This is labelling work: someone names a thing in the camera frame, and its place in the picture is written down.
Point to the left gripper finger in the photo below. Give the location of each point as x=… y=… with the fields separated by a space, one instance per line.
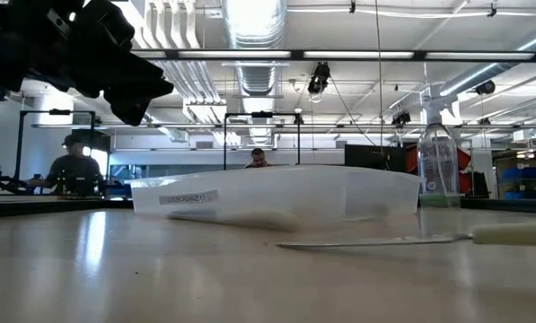
x=146 y=74
x=128 y=110

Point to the clear plastic cutlery tray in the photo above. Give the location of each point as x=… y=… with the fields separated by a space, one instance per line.
x=272 y=197

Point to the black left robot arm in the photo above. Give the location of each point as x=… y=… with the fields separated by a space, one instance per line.
x=7 y=40

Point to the person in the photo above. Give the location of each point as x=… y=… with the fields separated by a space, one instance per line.
x=257 y=158
x=74 y=168

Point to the black monitor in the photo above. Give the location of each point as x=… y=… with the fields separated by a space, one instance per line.
x=371 y=158

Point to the clear spray bottle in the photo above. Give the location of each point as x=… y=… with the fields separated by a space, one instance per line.
x=437 y=166

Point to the blue storage bins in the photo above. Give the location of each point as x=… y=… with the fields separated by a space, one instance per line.
x=523 y=173

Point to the black stand frame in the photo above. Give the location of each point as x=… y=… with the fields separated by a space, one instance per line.
x=58 y=111
x=262 y=114

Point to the black overhead frame bar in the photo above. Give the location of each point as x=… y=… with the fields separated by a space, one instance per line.
x=339 y=54

